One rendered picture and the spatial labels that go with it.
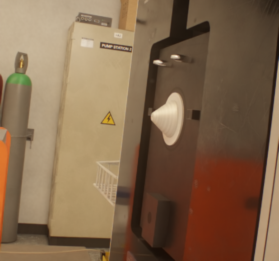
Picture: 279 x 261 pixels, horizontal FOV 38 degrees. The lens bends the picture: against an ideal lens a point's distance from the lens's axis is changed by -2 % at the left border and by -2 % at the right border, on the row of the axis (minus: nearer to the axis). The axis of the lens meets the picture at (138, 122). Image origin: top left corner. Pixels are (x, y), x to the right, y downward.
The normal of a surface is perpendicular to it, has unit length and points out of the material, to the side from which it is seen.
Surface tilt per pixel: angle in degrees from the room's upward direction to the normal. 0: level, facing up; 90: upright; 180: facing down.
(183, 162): 90
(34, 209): 90
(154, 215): 90
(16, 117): 90
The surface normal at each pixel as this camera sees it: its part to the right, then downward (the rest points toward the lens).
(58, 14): 0.29, 0.04
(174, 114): -0.36, -0.21
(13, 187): 0.63, 0.08
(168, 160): -0.95, -0.11
